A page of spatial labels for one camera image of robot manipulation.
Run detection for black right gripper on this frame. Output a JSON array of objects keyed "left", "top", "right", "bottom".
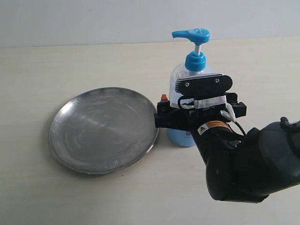
[{"left": 154, "top": 92, "right": 247, "bottom": 131}]

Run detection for blue soap pump bottle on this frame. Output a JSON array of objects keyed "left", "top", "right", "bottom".
[{"left": 167, "top": 28, "right": 213, "bottom": 147}]

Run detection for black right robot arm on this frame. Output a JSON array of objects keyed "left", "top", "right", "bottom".
[{"left": 154, "top": 95, "right": 300, "bottom": 203}]

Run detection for round steel plate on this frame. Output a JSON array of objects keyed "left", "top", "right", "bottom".
[{"left": 49, "top": 87, "right": 159, "bottom": 175}]

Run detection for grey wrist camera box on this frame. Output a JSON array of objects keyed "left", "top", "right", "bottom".
[{"left": 175, "top": 74, "right": 233, "bottom": 99}]

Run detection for black cables on right arm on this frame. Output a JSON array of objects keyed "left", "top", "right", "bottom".
[{"left": 231, "top": 117, "right": 247, "bottom": 135}]

